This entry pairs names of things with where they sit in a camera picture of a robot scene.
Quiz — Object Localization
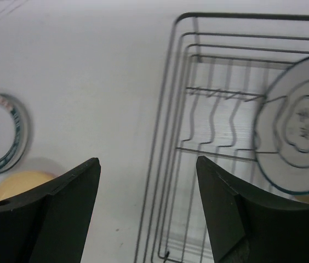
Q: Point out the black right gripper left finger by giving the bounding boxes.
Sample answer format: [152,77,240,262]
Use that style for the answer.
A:
[0,158,101,262]

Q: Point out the wire dish rack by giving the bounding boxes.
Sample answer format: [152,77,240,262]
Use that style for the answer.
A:
[134,12,309,262]

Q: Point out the yellow plastic plate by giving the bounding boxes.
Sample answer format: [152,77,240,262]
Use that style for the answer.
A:
[0,171,55,201]

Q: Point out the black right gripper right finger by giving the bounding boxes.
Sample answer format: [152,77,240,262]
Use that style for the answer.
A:
[196,156,309,262]

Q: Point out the white plate green lettered rim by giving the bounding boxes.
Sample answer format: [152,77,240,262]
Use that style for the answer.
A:
[0,93,32,174]

